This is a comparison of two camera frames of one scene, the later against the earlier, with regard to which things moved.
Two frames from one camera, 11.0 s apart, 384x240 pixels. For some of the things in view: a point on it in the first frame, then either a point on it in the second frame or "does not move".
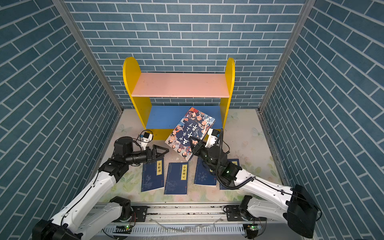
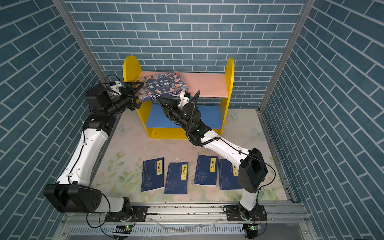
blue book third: [203, 175] does not move
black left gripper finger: [155, 146] -> [130, 84]
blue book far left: [153, 175] does not move
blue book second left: [176, 178] does not move
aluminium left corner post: [62, 7] does not move
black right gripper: [198, 148] -> [170, 108]
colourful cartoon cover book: [195, 124] -> [161, 85]
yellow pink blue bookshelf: [162, 101] does not move
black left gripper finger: [158, 157] -> [135, 101]
